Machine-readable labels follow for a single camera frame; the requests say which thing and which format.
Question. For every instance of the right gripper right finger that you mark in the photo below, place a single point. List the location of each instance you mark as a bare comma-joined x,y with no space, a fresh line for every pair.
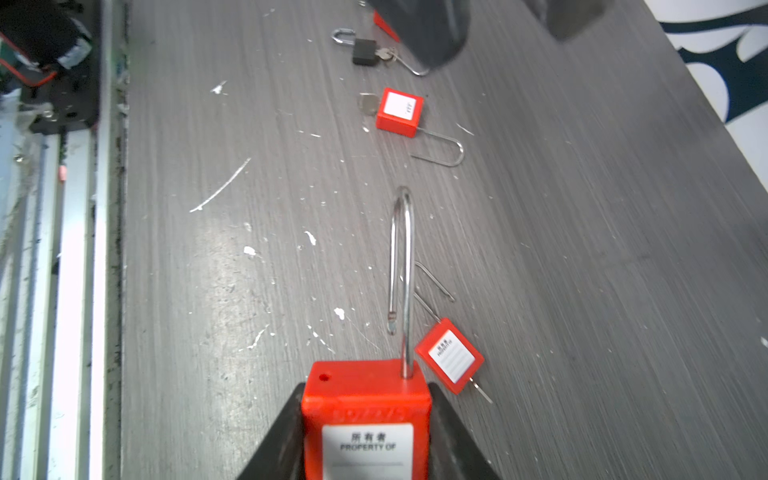
453,453

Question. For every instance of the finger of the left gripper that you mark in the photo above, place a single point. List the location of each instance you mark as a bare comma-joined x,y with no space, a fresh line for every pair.
564,19
435,31

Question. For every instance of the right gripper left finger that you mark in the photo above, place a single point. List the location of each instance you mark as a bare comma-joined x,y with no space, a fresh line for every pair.
280,455

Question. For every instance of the red padlock long shackle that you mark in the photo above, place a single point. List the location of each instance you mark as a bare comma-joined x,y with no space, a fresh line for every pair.
370,419

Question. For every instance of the black padlock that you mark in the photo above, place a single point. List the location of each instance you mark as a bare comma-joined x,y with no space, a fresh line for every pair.
367,52

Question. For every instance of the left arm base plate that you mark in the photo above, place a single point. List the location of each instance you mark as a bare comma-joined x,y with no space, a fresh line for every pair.
58,46

